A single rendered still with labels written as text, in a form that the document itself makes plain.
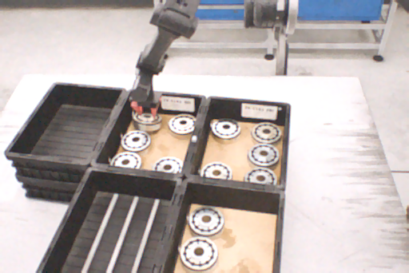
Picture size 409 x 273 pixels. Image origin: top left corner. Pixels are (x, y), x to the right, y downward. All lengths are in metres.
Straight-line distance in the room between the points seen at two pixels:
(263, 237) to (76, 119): 0.85
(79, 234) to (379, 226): 0.95
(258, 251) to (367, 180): 0.58
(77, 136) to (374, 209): 1.07
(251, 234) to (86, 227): 0.49
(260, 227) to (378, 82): 2.25
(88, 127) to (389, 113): 2.08
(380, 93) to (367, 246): 1.93
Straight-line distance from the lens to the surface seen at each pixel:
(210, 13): 3.31
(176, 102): 1.62
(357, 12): 3.41
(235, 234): 1.30
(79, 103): 1.79
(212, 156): 1.50
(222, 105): 1.59
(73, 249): 1.34
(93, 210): 1.41
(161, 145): 1.55
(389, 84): 3.41
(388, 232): 1.56
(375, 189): 1.66
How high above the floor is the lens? 1.91
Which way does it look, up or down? 43 degrees down
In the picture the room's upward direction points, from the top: 3 degrees counter-clockwise
